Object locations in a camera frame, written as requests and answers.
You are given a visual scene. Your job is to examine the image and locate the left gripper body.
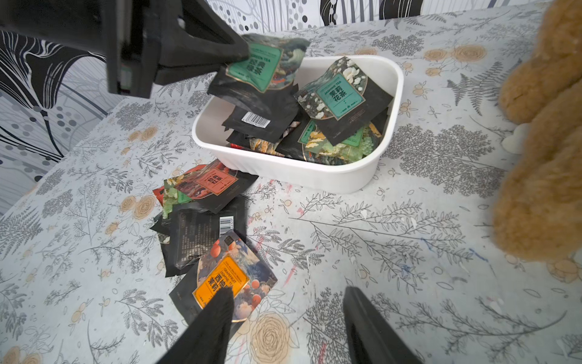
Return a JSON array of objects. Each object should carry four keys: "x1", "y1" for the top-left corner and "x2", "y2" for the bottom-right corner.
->
[{"x1": 1, "y1": 1, "x2": 249, "y2": 98}]

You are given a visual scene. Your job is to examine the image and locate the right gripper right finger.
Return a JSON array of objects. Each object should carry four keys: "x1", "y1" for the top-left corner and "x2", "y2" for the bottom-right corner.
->
[{"x1": 343, "y1": 287, "x2": 421, "y2": 364}]

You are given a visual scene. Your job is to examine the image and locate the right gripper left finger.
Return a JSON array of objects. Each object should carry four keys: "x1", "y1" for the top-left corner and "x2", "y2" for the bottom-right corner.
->
[{"x1": 158, "y1": 288, "x2": 234, "y2": 364}]

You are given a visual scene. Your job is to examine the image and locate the orange label tea bag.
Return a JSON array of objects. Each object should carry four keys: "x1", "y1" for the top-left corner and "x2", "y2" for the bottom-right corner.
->
[{"x1": 170, "y1": 230, "x2": 277, "y2": 329}]

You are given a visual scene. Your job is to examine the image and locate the small green tea bag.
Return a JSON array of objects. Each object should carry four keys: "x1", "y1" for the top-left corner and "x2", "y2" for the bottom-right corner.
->
[{"x1": 208, "y1": 33, "x2": 311, "y2": 120}]

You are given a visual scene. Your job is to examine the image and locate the red black tea bag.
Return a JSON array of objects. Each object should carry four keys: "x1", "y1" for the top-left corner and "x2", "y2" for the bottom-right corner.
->
[{"x1": 155, "y1": 159, "x2": 258, "y2": 219}]

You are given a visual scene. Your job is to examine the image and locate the green label tea bag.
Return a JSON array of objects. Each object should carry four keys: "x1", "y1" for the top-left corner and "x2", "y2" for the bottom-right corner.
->
[{"x1": 299, "y1": 121, "x2": 383, "y2": 164}]

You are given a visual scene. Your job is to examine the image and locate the black barcode tea bag lower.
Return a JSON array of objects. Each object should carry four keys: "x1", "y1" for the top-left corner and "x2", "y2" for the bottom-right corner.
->
[{"x1": 150, "y1": 196, "x2": 247, "y2": 278}]

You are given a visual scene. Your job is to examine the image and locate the black barcode tea bag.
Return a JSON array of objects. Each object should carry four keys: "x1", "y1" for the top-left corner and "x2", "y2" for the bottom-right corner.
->
[
  {"x1": 150, "y1": 196, "x2": 247, "y2": 278},
  {"x1": 222, "y1": 107, "x2": 301, "y2": 143}
]

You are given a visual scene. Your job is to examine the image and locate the white storage box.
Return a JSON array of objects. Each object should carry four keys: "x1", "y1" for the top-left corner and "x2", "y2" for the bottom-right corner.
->
[{"x1": 192, "y1": 55, "x2": 405, "y2": 194}]

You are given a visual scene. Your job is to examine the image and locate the brown teddy bear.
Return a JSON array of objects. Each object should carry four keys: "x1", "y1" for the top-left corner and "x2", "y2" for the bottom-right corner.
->
[{"x1": 493, "y1": 1, "x2": 581, "y2": 261}]

